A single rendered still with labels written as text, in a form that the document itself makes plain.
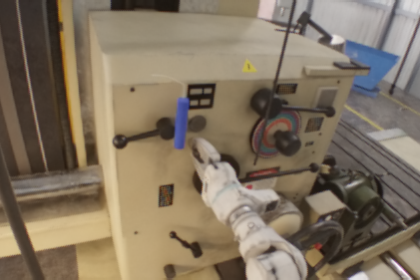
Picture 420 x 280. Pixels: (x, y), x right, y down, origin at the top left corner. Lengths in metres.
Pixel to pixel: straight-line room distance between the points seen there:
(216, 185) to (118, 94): 0.28
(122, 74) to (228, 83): 0.25
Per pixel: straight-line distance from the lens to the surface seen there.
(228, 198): 0.57
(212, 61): 0.73
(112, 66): 0.66
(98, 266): 1.80
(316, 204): 1.22
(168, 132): 0.67
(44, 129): 1.45
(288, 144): 0.81
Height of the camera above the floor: 2.08
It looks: 32 degrees down
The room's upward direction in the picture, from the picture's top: 9 degrees clockwise
